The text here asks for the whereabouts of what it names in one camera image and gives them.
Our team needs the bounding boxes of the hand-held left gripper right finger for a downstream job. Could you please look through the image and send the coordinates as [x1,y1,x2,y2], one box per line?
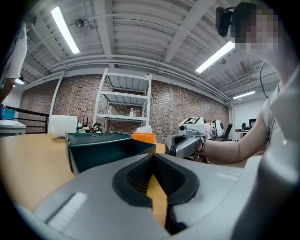
[153,153,244,235]

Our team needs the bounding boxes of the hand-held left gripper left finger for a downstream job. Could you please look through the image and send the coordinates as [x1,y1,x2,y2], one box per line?
[32,153,172,238]

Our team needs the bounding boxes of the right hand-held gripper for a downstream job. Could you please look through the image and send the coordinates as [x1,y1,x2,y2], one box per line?
[165,116,207,158]

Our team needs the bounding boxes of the orange tissue box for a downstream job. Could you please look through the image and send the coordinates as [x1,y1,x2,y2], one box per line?
[131,132,156,145]

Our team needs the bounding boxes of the white tissues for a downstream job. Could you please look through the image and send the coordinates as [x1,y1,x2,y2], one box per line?
[135,125,153,134]

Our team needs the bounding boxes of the person's right forearm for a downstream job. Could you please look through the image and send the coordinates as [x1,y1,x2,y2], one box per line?
[199,112,270,165]

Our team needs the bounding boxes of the white box appliance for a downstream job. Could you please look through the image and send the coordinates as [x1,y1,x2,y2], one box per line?
[50,114,78,137]

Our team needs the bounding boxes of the white rounded robot head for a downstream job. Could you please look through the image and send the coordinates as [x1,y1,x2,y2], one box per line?
[211,120,225,138]

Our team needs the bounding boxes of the dark green plastic tray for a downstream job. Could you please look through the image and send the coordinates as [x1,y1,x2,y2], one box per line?
[65,131,157,176]

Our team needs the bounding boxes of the long ceiling light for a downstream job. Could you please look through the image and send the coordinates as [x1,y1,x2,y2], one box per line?
[195,40,236,74]
[51,6,81,54]
[232,90,256,100]

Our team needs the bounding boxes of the brass coloured gadget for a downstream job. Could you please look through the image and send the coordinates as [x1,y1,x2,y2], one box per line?
[78,122,103,134]

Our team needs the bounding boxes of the white metal shelf unit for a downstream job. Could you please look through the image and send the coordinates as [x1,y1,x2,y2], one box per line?
[92,67,153,136]

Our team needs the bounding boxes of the black metal railing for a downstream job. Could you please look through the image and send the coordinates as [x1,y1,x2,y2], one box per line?
[0,104,50,135]

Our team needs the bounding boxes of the white side table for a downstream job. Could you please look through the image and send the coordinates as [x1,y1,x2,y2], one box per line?
[0,119,27,138]

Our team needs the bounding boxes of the blue plastic basket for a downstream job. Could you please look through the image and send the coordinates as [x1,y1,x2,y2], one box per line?
[0,106,16,120]

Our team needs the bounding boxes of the black hanging cable loop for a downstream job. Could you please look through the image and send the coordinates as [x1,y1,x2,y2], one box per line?
[259,61,270,99]

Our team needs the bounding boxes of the black head-worn camera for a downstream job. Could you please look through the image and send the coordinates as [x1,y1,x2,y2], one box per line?
[215,6,236,38]

